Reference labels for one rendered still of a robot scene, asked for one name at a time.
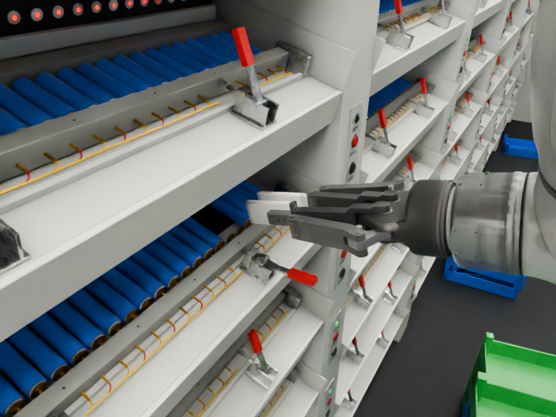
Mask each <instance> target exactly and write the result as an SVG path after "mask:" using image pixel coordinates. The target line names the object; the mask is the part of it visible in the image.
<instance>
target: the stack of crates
mask: <svg viewBox="0 0 556 417"><path fill-rule="evenodd" d="M493 339H494V337H493V333H488V332H486V335H485V337H484V339H483V342H482V345H481V348H480V351H479V353H478V356H477V360H476V362H475V365H474V367H473V370H472V374H471V376H470V378H469V381H468V384H467V388H466V390H465V392H464V395H463V399H462V413H463V410H464V407H465V404H466V402H467V398H468V397H469V393H470V391H471V389H472V385H473V382H474V380H475V378H476V375H477V372H478V371H480V372H484V373H486V374H487V381H489V382H492V383H496V384H498V385H502V386H507V387H510V388H514V389H517V390H520V391H525V392H529V393H532V394H535V395H541V396H543V397H547V398H550V399H553V400H556V355H553V354H549V353H546V352H540V351H536V350H533V349H529V348H526V347H520V346H516V345H513V344H509V343H503V342H499V341H496V340H493Z"/></svg>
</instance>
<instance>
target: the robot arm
mask: <svg viewBox="0 0 556 417"><path fill-rule="evenodd" d="M530 112H531V121H532V130H533V137H534V143H535V145H536V148H537V152H538V157H539V169H538V172H530V173H523V172H521V171H515V172H513V173H488V172H485V173H483V172H464V174H462V175H461V176H460V178H459V179H458V182H457V183H455V182H453V180H417V181H416V182H415V183H414V184H413V185H412V187H411V188H410V190H409V191H408V190H405V187H404V181H403V180H391V181H387V182H379V183H362V184H345V185H322V186H320V187H319V191H311V192H309V193H308V194H304V193H286V192H269V191H259V192H258V193H257V198H258V200H248V201H246V206H247V211H248V215H249V218H250V221H251V223H256V224H267V225H278V226H289V227H290V233H291V236H292V238H293V239H296V240H300V241H304V242H311V243H314V244H319V245H322V246H326V247H332V248H337V249H340V250H344V251H347V252H350V253H352V254H353V255H354V256H356V257H359V258H363V257H366V256H368V249H367V248H368V247H370V246H372V245H374V244H376V243H378V242H379V243H382V244H390V243H397V242H402V243H404V244H405V245H406V246H407V247H408V248H409V249H410V251H411V252H412V253H413V254H415V255H418V256H432V257H440V258H449V257H450V256H451V255H453V259H454V262H455V263H456V264H457V265H458V266H459V267H462V268H467V269H474V270H482V271H494V272H502V273H507V274H508V275H513V276H515V275H523V276H531V277H535V278H539V279H541V280H546V281H548V282H551V283H553V284H555V285H556V0H541V1H540V4H539V10H538V13H537V17H536V21H535V25H534V33H533V40H532V50H531V64H530ZM331 192H332V193H331Z"/></svg>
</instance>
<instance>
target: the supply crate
mask: <svg viewBox="0 0 556 417"><path fill-rule="evenodd" d="M469 396H470V417H556V400H553V399H550V398H547V397H543V396H541V395H535V394H532V393H529V392H525V391H520V390H517V389H514V388H510V387H507V386H502V385H498V384H496V383H492V382H489V381H487V374H486V373H484V372H480V371H478V372H477V375H476V378H475V380H474V382H473V385H472V389H471V391H470V393H469Z"/></svg>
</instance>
